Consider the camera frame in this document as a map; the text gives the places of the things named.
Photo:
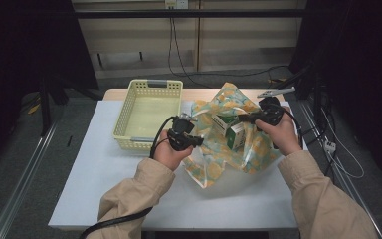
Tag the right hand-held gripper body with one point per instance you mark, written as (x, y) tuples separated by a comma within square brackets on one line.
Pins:
[(271, 111)]

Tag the white wall socket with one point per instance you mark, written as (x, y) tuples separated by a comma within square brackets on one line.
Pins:
[(176, 4)]

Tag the short green and white box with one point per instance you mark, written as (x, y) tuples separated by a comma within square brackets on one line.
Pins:
[(235, 137)]

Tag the white power strip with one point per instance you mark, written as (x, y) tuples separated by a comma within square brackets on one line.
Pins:
[(330, 146)]

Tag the white table mat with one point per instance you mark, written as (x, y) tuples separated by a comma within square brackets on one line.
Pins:
[(96, 172)]

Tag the black metal stand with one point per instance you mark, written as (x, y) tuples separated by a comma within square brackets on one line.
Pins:
[(44, 106), (316, 99)]

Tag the dark curtain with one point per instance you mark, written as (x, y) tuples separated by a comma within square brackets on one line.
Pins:
[(20, 49), (364, 66)]

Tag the black horizontal bar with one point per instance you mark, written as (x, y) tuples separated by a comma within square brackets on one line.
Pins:
[(192, 13)]

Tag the person's left hand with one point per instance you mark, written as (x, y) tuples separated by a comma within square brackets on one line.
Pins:
[(169, 156)]

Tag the person's right hand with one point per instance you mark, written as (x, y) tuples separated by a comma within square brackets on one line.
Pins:
[(283, 136)]

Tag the orange slice print bag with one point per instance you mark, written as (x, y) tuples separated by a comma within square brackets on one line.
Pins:
[(212, 159)]

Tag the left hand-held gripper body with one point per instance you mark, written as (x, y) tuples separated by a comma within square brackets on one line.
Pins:
[(180, 134)]

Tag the aluminium rail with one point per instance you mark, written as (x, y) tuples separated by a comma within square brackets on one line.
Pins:
[(344, 179), (23, 179)]

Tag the pale yellow plastic basket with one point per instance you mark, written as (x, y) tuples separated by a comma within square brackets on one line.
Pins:
[(146, 113)]

